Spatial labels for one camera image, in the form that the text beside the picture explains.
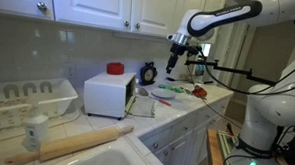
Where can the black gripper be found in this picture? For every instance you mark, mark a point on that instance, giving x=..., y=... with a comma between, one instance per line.
x=176, y=51

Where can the wall power outlet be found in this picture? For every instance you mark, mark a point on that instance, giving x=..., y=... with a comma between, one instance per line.
x=71, y=70

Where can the white kitchen sink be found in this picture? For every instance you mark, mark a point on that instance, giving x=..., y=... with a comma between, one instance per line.
x=119, y=152

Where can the red round container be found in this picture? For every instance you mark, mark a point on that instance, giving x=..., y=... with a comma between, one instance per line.
x=115, y=68

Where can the red tool on counter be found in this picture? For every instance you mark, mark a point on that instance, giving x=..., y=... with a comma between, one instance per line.
x=199, y=92

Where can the white toaster oven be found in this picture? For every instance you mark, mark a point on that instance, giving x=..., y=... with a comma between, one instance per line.
x=109, y=95

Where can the green cloth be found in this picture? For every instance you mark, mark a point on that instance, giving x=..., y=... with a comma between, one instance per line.
x=169, y=87

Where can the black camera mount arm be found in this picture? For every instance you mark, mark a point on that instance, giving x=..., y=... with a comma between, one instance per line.
x=249, y=75

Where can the white dish rack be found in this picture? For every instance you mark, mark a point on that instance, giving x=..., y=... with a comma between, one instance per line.
x=53, y=96

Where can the white lower cabinets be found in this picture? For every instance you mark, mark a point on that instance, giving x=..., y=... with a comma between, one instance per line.
x=184, y=143

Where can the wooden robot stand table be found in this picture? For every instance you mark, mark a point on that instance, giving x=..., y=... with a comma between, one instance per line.
x=222, y=151

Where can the white upper cabinets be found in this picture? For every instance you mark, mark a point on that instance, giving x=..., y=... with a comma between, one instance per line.
x=152, y=17

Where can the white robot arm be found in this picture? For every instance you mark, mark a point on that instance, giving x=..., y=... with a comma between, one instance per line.
x=269, y=106

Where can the white soap bottle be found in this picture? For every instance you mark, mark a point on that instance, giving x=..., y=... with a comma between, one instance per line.
x=36, y=125

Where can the white plate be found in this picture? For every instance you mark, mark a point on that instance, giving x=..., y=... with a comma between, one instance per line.
x=163, y=93

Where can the black analog clock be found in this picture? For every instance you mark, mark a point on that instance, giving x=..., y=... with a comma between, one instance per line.
x=148, y=74

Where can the orange handled fish slice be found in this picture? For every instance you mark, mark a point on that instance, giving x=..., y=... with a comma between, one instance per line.
x=144, y=92

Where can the white cabinets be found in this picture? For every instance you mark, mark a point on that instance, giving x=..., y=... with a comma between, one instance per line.
x=184, y=143
x=152, y=17

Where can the wooden rolling pin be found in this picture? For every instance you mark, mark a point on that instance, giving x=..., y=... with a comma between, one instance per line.
x=55, y=149

